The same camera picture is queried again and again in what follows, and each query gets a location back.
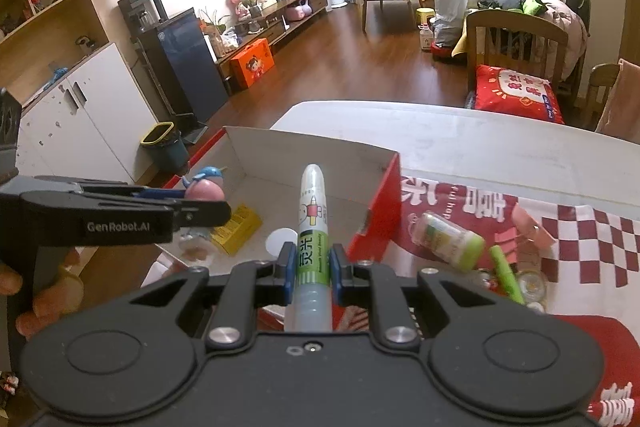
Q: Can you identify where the clear yellow tape dispenser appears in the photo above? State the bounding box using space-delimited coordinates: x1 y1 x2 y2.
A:
515 268 547 304

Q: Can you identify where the white round lid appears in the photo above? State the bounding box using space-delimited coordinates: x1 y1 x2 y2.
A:
265 227 297 258

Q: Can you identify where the clear jar with green cap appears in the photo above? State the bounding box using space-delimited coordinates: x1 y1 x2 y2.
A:
414 210 486 272

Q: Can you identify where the red white printed cloth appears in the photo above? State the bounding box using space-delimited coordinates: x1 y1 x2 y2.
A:
330 174 640 427

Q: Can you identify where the green highlighter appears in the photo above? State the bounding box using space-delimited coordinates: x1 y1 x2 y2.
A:
489 245 527 305

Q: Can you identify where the white green glue pen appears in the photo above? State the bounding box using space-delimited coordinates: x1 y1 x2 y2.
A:
286 163 335 334

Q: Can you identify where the white cabinet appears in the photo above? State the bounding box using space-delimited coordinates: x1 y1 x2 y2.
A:
14 42 160 188

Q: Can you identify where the clear bottle yellow label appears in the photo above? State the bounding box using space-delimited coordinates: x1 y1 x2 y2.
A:
210 204 262 256

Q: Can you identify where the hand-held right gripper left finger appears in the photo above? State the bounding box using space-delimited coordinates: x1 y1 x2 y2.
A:
129 243 297 352

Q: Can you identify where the large clear plastic bag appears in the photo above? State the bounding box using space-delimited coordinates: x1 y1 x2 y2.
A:
431 0 473 50

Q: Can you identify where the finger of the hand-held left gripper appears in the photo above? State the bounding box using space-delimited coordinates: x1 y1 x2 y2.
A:
80 181 189 202
170 200 232 231

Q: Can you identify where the red printed cushion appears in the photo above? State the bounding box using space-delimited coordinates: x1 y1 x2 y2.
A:
472 64 566 125

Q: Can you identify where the person's left hand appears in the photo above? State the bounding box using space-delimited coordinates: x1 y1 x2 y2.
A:
0 247 86 340

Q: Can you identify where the pink towel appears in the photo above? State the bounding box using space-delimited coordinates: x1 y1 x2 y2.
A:
595 58 640 140

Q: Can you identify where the dark trash bin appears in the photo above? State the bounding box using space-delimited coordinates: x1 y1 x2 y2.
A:
140 122 191 172

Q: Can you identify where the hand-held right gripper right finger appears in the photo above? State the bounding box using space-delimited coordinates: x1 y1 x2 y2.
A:
329 244 502 352

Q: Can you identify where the sofa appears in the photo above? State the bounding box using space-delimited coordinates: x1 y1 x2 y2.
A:
457 0 591 98

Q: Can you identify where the red cardboard box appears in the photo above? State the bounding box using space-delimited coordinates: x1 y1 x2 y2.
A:
152 125 403 333

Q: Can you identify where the wooden shelf unit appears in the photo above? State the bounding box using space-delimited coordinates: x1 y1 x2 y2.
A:
0 0 111 108

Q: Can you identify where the black water dispenser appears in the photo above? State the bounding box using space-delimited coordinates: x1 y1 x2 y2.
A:
118 0 170 40

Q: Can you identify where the orange gift box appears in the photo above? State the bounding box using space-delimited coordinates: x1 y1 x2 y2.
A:
230 38 276 90

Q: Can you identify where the wooden chair with towel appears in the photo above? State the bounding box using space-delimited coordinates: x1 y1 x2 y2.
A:
582 63 640 132

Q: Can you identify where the wooden tv console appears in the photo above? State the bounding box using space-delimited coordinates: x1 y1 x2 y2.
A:
215 0 330 95

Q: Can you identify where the pink bag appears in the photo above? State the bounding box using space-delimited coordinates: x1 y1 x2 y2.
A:
286 0 313 22

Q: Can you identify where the dark mini fridge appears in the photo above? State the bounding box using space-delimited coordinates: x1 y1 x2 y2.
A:
131 8 230 124

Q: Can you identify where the pink blue figurine toy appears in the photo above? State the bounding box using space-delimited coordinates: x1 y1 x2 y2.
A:
177 165 228 265

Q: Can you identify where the red horse keychain toy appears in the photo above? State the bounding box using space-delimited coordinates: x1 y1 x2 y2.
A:
474 268 502 295

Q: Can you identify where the pink grey blanket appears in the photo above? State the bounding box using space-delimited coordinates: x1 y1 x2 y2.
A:
530 0 591 82

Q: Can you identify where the wooden slatted chair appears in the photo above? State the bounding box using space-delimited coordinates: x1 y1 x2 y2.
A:
465 8 571 110

